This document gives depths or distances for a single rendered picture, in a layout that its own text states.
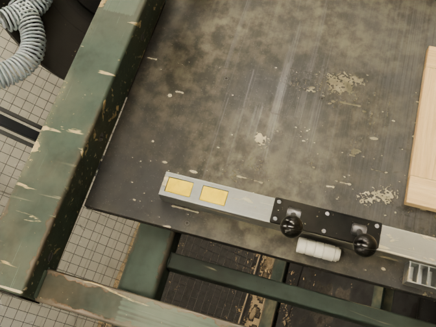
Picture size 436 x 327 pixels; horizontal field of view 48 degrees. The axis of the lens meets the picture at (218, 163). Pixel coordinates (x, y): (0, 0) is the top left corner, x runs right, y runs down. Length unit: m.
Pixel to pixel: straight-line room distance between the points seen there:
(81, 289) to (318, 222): 0.44
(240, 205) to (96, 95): 0.36
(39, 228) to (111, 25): 0.45
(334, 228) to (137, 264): 0.39
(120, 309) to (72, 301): 0.09
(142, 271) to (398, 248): 0.49
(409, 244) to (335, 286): 1.98
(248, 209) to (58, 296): 0.38
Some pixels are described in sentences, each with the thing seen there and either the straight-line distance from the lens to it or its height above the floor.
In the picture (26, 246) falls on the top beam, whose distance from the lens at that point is 0.94.
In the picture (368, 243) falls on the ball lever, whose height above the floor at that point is 1.43.
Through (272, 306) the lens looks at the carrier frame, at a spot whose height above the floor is 0.78.
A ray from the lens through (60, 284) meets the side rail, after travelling 0.95.
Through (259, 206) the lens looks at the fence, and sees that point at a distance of 0.94.
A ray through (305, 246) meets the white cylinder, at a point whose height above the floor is 1.42.
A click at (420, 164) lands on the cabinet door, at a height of 1.27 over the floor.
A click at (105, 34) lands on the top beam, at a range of 1.10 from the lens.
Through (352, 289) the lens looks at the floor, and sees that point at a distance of 2.83.
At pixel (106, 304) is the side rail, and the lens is 0.92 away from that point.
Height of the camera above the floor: 2.00
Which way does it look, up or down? 25 degrees down
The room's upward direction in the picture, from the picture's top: 62 degrees counter-clockwise
